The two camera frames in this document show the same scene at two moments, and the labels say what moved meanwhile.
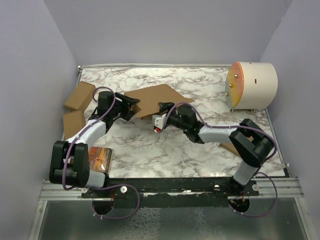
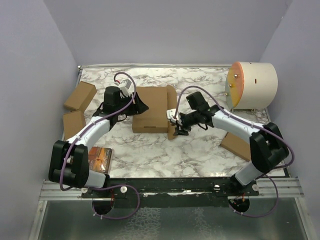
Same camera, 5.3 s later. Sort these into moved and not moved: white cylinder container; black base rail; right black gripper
Moved: right black gripper
Not moved: white cylinder container; black base rail
